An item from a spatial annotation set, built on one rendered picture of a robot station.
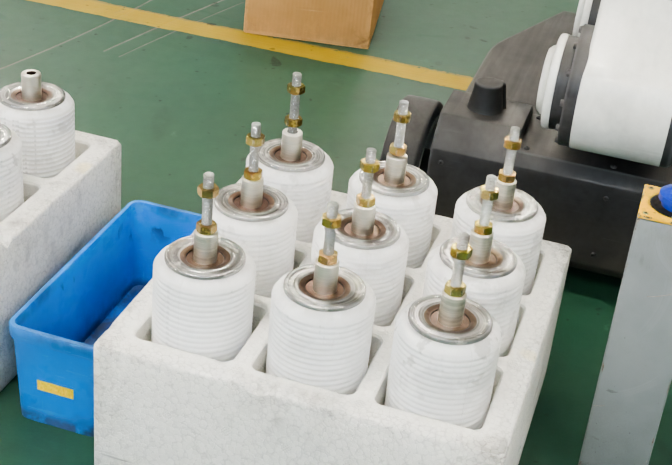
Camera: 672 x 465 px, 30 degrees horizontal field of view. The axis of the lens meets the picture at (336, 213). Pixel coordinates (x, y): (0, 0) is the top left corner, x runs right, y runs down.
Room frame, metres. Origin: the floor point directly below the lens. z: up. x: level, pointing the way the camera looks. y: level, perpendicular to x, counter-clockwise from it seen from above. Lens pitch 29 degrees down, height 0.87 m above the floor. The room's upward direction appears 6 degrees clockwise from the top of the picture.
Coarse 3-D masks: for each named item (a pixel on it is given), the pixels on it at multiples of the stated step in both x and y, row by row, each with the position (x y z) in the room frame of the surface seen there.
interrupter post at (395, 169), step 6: (390, 156) 1.19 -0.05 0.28; (402, 156) 1.19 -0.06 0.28; (390, 162) 1.18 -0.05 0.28; (396, 162) 1.18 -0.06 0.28; (402, 162) 1.18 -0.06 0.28; (390, 168) 1.18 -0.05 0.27; (396, 168) 1.18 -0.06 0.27; (402, 168) 1.18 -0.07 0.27; (384, 174) 1.19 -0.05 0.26; (390, 174) 1.18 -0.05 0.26; (396, 174) 1.18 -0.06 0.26; (402, 174) 1.18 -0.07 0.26; (384, 180) 1.19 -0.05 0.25; (390, 180) 1.18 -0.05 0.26; (396, 180) 1.18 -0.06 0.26; (402, 180) 1.18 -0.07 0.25
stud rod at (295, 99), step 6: (294, 72) 1.22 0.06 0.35; (294, 78) 1.22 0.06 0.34; (300, 78) 1.22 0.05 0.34; (294, 84) 1.22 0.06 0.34; (300, 84) 1.22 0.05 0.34; (294, 96) 1.22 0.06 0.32; (294, 102) 1.22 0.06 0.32; (294, 108) 1.22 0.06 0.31; (294, 114) 1.22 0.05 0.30; (288, 132) 1.22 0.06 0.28; (294, 132) 1.22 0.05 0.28
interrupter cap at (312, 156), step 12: (264, 144) 1.24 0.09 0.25; (276, 144) 1.24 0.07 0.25; (312, 144) 1.25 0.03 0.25; (264, 156) 1.21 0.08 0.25; (276, 156) 1.22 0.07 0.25; (312, 156) 1.22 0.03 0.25; (324, 156) 1.22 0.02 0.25; (276, 168) 1.19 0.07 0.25; (288, 168) 1.19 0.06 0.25; (300, 168) 1.19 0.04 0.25; (312, 168) 1.19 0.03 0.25
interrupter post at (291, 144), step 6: (282, 132) 1.22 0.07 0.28; (300, 132) 1.22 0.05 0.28; (282, 138) 1.22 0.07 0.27; (288, 138) 1.21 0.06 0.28; (294, 138) 1.21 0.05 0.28; (300, 138) 1.22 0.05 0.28; (282, 144) 1.22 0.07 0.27; (288, 144) 1.21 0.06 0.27; (294, 144) 1.21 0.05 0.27; (300, 144) 1.22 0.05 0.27; (282, 150) 1.22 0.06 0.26; (288, 150) 1.21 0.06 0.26; (294, 150) 1.21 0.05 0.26; (300, 150) 1.22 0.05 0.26; (282, 156) 1.22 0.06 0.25; (288, 156) 1.21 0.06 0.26; (294, 156) 1.21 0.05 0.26; (300, 156) 1.22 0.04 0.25
